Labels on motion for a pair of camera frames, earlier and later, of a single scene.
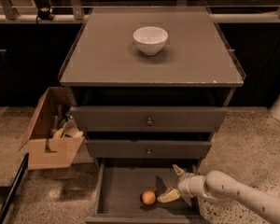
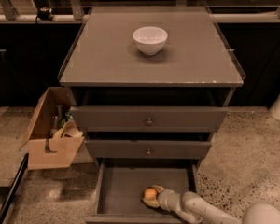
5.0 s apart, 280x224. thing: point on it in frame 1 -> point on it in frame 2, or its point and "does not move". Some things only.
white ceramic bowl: [150, 39] does not move
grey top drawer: [149, 119] does not move
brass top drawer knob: [149, 121] does not move
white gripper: [185, 183] -> [163, 199]
